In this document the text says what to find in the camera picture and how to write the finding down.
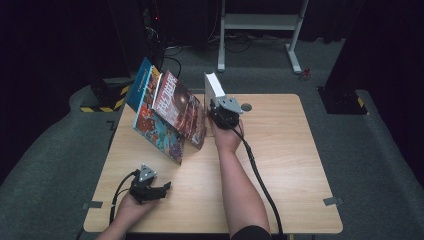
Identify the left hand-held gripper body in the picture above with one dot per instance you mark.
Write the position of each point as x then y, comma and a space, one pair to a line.
145, 190

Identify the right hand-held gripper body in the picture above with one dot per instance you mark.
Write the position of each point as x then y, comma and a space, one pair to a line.
226, 113

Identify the clear acrylic book rack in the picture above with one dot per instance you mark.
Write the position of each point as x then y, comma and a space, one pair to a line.
200, 94

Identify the white book with red band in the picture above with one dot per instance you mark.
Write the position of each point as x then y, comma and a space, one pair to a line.
213, 86

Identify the thin glossy magazine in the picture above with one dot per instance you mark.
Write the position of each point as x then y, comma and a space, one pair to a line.
181, 106

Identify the light blue cartoon picture book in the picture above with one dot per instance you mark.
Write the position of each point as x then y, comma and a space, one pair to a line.
158, 133

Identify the dark blue picture book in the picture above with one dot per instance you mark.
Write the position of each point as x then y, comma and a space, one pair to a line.
138, 86

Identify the person's left hand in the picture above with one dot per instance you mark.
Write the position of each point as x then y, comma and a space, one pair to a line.
135, 208

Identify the person's right hand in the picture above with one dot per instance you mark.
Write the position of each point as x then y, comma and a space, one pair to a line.
228, 140

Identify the round grey table grommet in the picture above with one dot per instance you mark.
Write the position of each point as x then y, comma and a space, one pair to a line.
247, 107

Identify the grey tape piece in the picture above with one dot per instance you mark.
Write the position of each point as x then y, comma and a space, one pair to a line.
332, 201
92, 205

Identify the small red floor object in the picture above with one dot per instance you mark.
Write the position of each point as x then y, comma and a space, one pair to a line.
305, 74

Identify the dark equipment tower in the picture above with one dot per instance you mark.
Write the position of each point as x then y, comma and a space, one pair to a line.
154, 30

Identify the black yellow striped base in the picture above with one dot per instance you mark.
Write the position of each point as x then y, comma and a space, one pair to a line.
343, 103
106, 100

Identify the person's black sleeve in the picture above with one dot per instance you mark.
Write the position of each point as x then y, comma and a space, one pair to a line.
251, 234

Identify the white metal frame desk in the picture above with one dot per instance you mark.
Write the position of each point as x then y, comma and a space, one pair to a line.
260, 21

